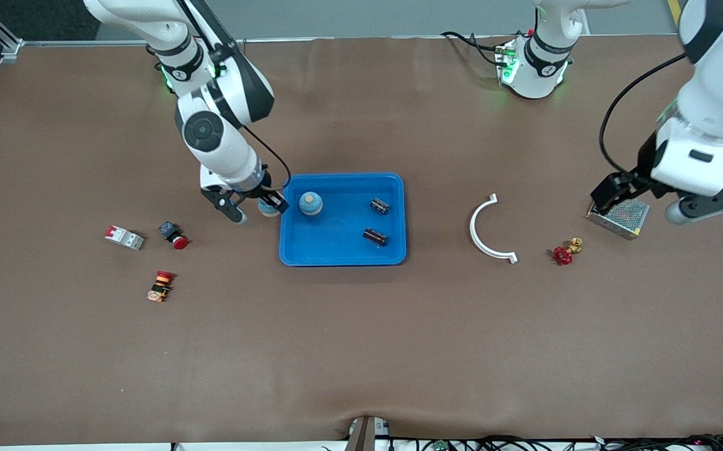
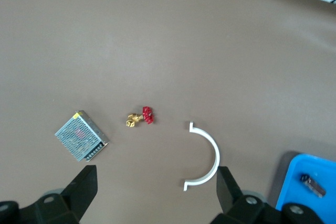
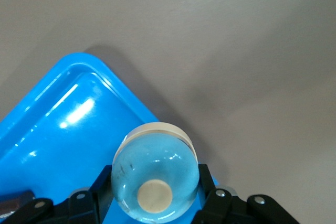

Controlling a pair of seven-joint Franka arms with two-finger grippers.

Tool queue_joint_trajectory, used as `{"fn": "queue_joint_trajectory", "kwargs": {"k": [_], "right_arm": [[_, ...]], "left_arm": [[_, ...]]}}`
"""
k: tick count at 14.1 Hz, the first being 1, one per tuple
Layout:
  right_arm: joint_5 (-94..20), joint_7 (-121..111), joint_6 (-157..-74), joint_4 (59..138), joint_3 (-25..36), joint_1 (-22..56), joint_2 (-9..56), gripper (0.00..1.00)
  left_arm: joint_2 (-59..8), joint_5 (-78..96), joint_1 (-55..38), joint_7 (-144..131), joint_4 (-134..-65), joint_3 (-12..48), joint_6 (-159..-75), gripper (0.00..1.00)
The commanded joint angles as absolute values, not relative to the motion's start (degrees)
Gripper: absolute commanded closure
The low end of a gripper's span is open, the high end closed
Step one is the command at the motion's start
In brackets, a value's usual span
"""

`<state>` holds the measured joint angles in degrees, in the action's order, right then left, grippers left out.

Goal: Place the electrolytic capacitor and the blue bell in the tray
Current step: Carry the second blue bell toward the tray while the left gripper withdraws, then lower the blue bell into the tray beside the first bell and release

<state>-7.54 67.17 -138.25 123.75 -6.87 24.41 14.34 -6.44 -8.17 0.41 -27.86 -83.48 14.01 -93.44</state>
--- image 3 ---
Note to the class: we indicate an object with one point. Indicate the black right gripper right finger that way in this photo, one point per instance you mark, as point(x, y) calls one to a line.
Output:
point(231, 211)

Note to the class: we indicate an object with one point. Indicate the blue dome bell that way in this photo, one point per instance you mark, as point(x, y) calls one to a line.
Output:
point(155, 163)

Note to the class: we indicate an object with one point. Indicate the brown electrolytic capacitor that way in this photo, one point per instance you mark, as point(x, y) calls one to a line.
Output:
point(15, 203)

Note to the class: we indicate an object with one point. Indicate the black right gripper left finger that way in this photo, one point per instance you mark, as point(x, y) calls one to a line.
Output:
point(78, 211)

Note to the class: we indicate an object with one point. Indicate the blue plastic tray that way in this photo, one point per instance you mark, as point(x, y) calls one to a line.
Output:
point(65, 142)

